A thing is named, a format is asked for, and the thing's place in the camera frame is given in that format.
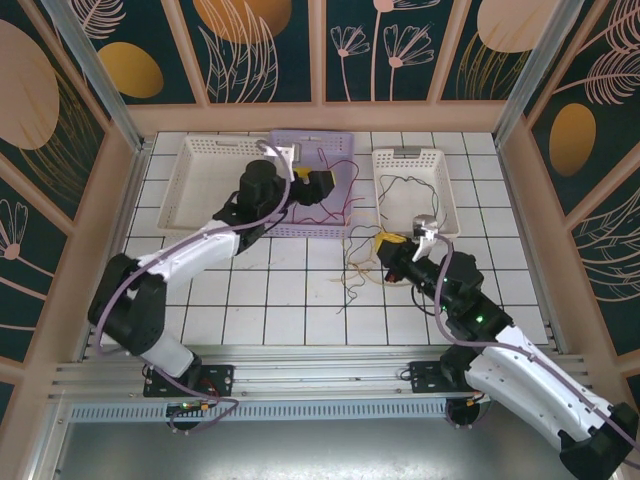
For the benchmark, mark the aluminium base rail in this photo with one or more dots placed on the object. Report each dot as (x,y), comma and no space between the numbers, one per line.
(325,370)

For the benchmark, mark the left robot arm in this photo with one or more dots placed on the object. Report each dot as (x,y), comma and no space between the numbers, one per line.
(190,250)

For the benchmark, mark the aluminium side rail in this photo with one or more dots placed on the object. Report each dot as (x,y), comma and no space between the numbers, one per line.
(520,210)
(131,210)

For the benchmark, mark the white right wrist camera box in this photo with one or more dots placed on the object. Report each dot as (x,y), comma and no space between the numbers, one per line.
(425,225)

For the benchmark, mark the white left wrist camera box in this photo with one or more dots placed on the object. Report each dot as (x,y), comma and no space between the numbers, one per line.
(280,151)

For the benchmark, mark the grey metal sheet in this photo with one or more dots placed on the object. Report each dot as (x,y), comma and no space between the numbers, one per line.
(325,450)

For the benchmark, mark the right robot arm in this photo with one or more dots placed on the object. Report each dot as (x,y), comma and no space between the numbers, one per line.
(525,390)

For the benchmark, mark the large white perforated basket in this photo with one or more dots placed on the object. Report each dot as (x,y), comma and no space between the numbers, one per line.
(200,185)

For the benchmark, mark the purple perforated basket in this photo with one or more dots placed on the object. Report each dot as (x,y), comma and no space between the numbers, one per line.
(340,145)

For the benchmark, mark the aluminium frame post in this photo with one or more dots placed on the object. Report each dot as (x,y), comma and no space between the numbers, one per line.
(95,75)
(535,70)

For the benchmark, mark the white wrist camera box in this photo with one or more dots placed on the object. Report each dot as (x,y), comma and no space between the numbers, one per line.
(280,151)
(425,225)

